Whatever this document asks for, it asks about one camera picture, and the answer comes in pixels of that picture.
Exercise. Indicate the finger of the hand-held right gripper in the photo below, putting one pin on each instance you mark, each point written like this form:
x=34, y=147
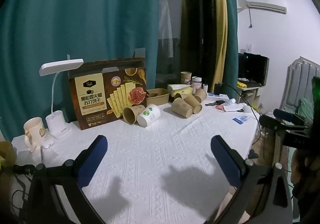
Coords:
x=283, y=114
x=270, y=121

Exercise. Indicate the brown cracker box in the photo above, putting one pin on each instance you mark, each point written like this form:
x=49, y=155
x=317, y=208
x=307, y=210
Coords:
x=95, y=99

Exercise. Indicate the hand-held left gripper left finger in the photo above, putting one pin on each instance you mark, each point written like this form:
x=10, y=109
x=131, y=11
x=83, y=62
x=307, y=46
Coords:
x=93, y=152

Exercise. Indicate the dark glass window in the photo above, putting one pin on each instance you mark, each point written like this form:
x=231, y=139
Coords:
x=187, y=26

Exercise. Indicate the white power adapter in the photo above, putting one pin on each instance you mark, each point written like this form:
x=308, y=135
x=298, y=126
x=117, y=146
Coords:
x=205, y=88

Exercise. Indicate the small wooden desk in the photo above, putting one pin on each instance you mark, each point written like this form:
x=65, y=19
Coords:
x=251, y=94

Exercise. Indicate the black speaker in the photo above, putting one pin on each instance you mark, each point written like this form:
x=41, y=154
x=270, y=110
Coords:
x=218, y=88

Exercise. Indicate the bunch of keys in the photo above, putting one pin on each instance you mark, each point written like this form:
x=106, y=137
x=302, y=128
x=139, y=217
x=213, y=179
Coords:
x=214, y=103

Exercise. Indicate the yellow bag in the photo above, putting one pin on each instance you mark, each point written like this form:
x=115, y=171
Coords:
x=6, y=155

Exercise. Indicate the white jar with lid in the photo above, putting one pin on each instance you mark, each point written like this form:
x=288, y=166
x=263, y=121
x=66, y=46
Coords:
x=197, y=83

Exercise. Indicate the yellow tissue box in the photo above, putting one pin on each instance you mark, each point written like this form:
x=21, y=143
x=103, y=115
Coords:
x=180, y=87

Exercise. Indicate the white textured tablecloth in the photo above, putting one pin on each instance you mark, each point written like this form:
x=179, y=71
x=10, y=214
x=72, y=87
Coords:
x=155, y=154

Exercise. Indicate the white air conditioner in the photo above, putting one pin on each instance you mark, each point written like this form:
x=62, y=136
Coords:
x=265, y=5

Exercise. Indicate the crumpled white tissue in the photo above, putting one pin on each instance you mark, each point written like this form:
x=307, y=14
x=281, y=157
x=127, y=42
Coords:
x=232, y=107

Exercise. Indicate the yellow curtain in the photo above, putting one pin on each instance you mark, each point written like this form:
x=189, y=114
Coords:
x=220, y=14

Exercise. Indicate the grey padded headboard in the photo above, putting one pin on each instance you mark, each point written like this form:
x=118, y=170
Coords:
x=295, y=84

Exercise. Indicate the black monitor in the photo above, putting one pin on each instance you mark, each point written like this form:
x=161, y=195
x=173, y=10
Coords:
x=253, y=67

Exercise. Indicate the brown paper tray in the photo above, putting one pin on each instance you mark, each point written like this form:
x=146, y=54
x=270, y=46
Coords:
x=158, y=97

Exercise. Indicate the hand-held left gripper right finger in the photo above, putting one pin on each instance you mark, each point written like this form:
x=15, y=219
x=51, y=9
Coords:
x=225, y=156

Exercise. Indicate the green pillow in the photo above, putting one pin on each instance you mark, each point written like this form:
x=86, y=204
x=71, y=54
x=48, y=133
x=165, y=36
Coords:
x=306, y=109

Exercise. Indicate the white desk lamp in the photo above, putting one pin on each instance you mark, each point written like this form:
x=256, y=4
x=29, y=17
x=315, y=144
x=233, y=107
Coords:
x=58, y=124

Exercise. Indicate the white cartoon mug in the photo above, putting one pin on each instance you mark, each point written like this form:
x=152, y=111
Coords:
x=33, y=131

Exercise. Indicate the blue card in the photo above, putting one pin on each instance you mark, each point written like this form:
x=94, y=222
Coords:
x=241, y=119

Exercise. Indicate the brown paper cup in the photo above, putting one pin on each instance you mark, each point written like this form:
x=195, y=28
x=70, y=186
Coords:
x=182, y=107
x=179, y=96
x=186, y=78
x=200, y=95
x=133, y=113
x=193, y=103

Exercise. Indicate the white green print paper cup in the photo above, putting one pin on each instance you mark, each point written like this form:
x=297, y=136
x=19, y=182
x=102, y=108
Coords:
x=148, y=115

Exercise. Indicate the white wall socket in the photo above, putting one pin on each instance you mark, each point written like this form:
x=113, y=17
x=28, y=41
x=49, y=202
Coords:
x=249, y=47

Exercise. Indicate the narrow teal curtain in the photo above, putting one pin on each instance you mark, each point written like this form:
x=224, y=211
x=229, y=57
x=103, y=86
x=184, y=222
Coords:
x=231, y=26

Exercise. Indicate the person's right hand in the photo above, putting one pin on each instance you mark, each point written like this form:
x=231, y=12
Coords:
x=301, y=174

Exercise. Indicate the white flat box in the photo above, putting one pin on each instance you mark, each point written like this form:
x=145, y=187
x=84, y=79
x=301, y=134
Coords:
x=217, y=96

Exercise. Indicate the wide teal curtain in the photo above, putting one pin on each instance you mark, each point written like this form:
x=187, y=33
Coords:
x=75, y=14

